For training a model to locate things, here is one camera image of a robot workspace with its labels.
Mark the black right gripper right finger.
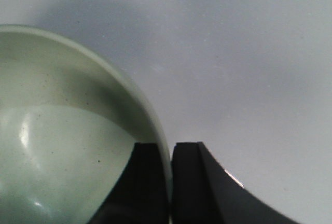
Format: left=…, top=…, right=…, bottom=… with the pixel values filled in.
left=171, top=142, right=294, bottom=223

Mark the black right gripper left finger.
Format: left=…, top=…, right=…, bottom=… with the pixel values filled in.
left=89, top=143, right=169, bottom=223

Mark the light green bowl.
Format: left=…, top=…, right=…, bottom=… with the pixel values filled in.
left=1, top=25, right=172, bottom=223

